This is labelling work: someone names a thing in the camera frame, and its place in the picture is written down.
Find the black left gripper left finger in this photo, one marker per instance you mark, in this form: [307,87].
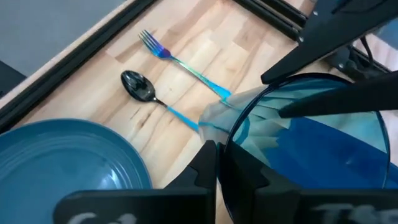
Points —
[174,205]

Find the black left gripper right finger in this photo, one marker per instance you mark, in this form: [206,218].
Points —
[280,205]

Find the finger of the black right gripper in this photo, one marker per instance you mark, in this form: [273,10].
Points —
[335,28]
[357,96]

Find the clear blue faceted cup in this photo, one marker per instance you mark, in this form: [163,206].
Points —
[311,155]

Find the teal ceramic plate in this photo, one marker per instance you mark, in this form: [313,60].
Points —
[62,161]

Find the iridescent blue fork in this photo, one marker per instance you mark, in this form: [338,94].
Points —
[161,53]

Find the black aluminium table frame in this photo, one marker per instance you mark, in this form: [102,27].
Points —
[77,57]

